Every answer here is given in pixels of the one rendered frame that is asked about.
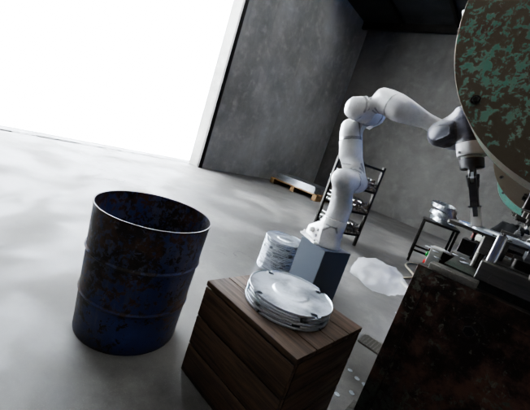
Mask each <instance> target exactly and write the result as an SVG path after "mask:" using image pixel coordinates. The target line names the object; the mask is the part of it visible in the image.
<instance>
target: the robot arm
mask: <svg viewBox="0 0 530 410"><path fill-rule="evenodd" d="M344 111H345V115H346V116H347V117H348V118H349V119H347V120H345V121H343V122H342V124H341V130H340V141H339V159H340V161H341V166H342V168H340V169H337V170H336V171H335V172H334V173H333V174H332V179H331V182H332V196H331V200H330V203H329V205H328V210H327V212H326V214H325V215H324V216H323V218H322V219H321V220H319V221H316V222H314V223H311V224H309V225H308V227H307V229H306V230H305V229H304V230H303V231H301V232H300V233H302V234H303V235H304V236H305V237H306V238H308V239H309V240H310V241H311V242H312V243H314V244H316V245H319V246H322V247H324V248H327V249H330V250H333V251H339V250H340V249H341V240H342V236H343V233H344V231H345V228H346V226H347V222H348V219H349V217H350V213H351V211H352V209H353V205H352V202H353V195H354V194H358V193H361V192H363V191H364V190H365V189H366V188H367V185H368V180H367V177H366V173H365V167H364V162H363V130H364V129H365V128H367V129H372V128H373V127H376V126H377V125H380V124H381V123H383V121H384V119H385V117H387V118H389V119H390V120H392V121H395V122H398V123H402V124H408V125H413V126H416V127H420V128H422V129H425V130H426V131H428V142H429V143H430V144H431V145H433V146H438V147H441V148H444V149H447V150H456V155H457V158H461V159H460V160H459V169H460V170H461V171H468V175H466V180H467V187H468V189H469V199H470V206H468V207H469V208H470V216H471V227H473V226H474V227H482V225H481V214H480V208H481V207H482V205H480V203H479V190H478V187H480V182H479V179H480V174H476V170H477V169H482V168H484V167H485V161H484V157H486V156H488V155H487V154H486V153H485V152H484V150H483V148H482V147H481V146H480V144H479V142H478V141H477V140H476V137H475V135H474V133H473V132H472V130H471V126H470V125H469V123H468V121H467V117H466V116H465V114H464V111H463V108H462V106H461V107H456V108H455V110H454V111H453V112H452V113H451V114H450V115H449V116H447V117H446V118H444V119H443V120H442V119H440V118H438V117H436V116H434V115H432V114H431V113H429V112H428V111H426V110H425V109H424V108H422V107H421V106H420V105H419V104H418V103H416V102H415V101H413V100H412V99H411V98H409V97H407V96H406V95H405V94H402V93H400V92H397V91H396V90H394V89H388V88H381V89H378V90H377V91H376V92H375V94H374V95H373V96H372V97H370V98H369V97H368V96H357V97H352V98H350V99H349V100H348V101H347V102H346V104H345V108H344Z"/></svg>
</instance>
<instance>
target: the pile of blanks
mask: <svg viewBox="0 0 530 410"><path fill-rule="evenodd" d="M297 250H298V249H297V248H292V247H289V246H285V245H282V244H280V243H278V242H275V241H273V240H272V239H270V238H269V237H268V236H267V234H266V236H265V238H264V241H263V245H262V248H261V251H260V254H259V256H258V259H257V265H258V266H259V267H260V268H261V269H262V270H264V269H266V270H267V271H268V272H270V271H272V270H277V271H281V272H285V273H289V271H290V269H291V266H292V263H293V260H294V257H295V255H296V252H297Z"/></svg>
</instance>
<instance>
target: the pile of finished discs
mask: <svg viewBox="0 0 530 410"><path fill-rule="evenodd" d="M320 292H321V291H320V290H319V288H318V287H317V286H315V285H313V284H312V283H310V282H308V281H306V280H304V279H302V278H300V277H297V276H295V275H293V274H290V273H285V272H281V271H277V270H272V271H270V272H268V271H267V270H266V269H264V270H258V271H256V272H254V273H252V274H251V276H250V279H249V280H248V283H247V287H246V289H245V296H246V299H247V301H248V302H249V304H250V305H251V307H252V308H253V309H254V310H255V311H258V310H259V311H261V312H258V313H259V314H261V315H262V316H264V317H265V318H267V319H268V320H270V321H272V322H274V323H276V324H278V325H281V326H284V327H286V328H289V329H294V330H298V331H305V332H311V331H317V330H319V329H322V328H323V327H325V325H326V324H327V323H328V320H329V318H330V315H331V313H332V310H333V305H332V301H331V300H330V298H329V297H328V296H327V295H326V294H325V293H320Z"/></svg>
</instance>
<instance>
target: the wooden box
mask: <svg viewBox="0 0 530 410"><path fill-rule="evenodd" d="M250 276H251V275H245V276H239V277H230V278H228V277H227V278H221V279H215V280H209V281H208V282H207V284H206V285H207V287H206V289H205V292H204V295H203V298H202V302H201V305H200V308H199V311H198V315H197V318H196V321H195V324H194V327H193V332H192V334H191V337H190V340H189V345H188V347H187V350H186V353H185V357H184V360H183V363H182V366H181V369H182V370H183V371H184V373H185V374H186V375H187V377H188V378H189V380H190V381H191V382H192V383H193V384H194V386H195V387H196V388H197V390H198V391H199V392H200V394H201V395H202V397H203V398H204V399H205V400H206V401H207V403H208V404H209V405H210V406H211V408H212V409H213V410H327V409H328V405H329V404H330V401H331V399H332V396H333V394H334V392H335V389H336V388H337V384H338V382H339V381H340V378H341V375H342V373H343V371H344V368H345V366H346V363H347V361H348V360H347V359H349V357H350V354H351V352H352V350H353V348H354V344H355V343H356V340H357V338H358V335H359V332H361V330H362V327H361V326H359V325H357V324H356V323H354V322H353V321H352V320H351V319H349V318H348V317H346V316H344V315H343V314H341V313H340V312H339V311H338V310H336V309H335V308H334V309H333V310H332V313H331V315H330V318H329V320H328V323H327V324H326V325H325V327H323V328H322V329H319V330H317V331H311V332H305V331H298V330H294V329H289V328H286V327H284V326H281V325H278V324H276V323H274V322H272V321H270V320H268V319H267V318H265V317H264V316H262V315H261V314H259V313H258V312H261V311H259V310H258V311H255V310H254V309H253V308H252V307H251V305H250V304H249V302H248V301H247V299H246V296H245V289H246V287H247V283H248V280H249V279H250Z"/></svg>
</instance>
